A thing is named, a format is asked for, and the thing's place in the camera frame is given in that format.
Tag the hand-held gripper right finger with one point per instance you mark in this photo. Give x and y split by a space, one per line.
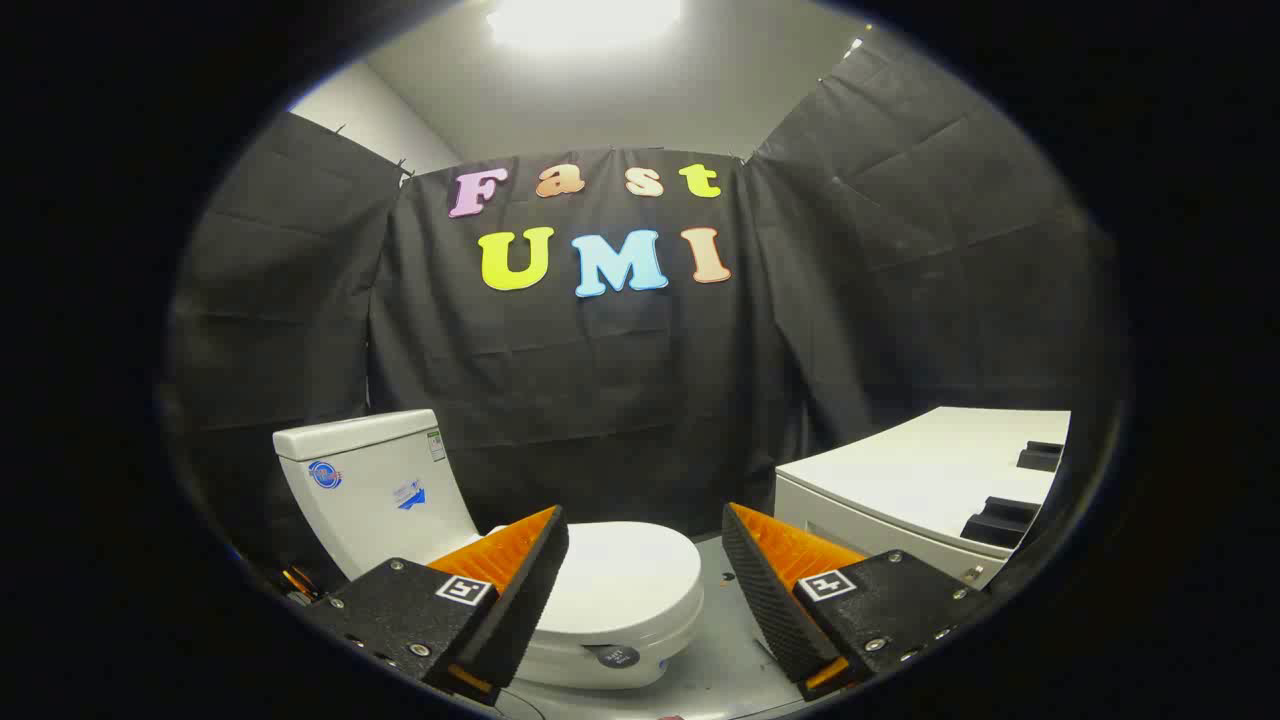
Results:
770 590

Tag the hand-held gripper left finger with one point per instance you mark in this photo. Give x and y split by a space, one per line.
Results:
520 600

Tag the white toilet lid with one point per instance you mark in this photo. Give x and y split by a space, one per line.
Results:
630 575

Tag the white toilet bowl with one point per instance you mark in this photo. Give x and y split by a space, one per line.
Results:
565 665

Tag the white toilet tank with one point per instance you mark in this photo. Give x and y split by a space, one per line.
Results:
370 500

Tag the white drawer cabinet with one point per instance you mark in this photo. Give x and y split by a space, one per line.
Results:
900 470

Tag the black backdrop cloth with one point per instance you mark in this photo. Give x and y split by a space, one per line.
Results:
600 400

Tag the black block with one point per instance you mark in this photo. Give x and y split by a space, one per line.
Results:
1042 456
1000 522

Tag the small ceiling light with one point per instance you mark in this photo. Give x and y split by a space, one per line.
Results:
852 46

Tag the large ceiling light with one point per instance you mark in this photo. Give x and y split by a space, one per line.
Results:
580 20

